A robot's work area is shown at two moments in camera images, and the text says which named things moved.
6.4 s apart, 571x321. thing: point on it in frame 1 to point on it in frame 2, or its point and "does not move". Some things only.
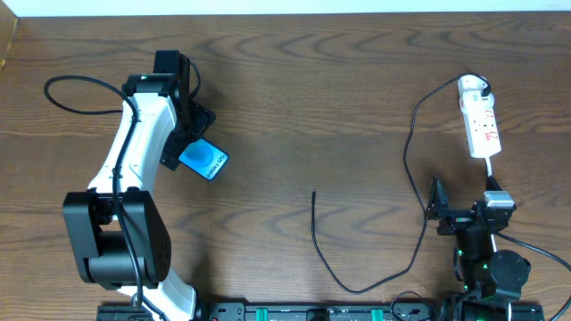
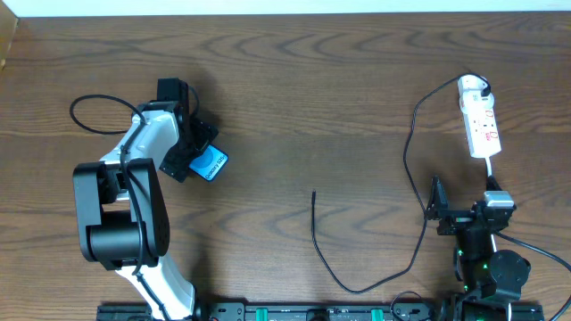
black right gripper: (460, 214) does not move
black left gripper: (196, 123) to (186, 149)
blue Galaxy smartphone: (204, 159) does not move
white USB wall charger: (471, 100) does not move
